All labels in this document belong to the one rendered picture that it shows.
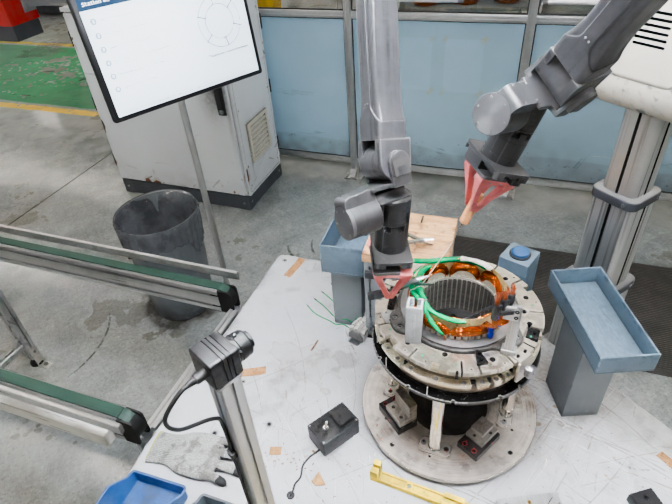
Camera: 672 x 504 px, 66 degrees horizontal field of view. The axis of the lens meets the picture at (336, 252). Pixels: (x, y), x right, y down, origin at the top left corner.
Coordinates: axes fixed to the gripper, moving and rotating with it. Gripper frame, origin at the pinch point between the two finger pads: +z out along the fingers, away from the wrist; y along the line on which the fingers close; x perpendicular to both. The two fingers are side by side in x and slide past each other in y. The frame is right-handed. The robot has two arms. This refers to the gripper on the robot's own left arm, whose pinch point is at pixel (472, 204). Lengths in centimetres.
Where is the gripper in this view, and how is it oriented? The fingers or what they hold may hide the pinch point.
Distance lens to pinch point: 90.1
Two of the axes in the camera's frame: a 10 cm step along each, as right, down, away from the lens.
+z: -2.9, 7.6, 5.9
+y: 2.4, 6.5, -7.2
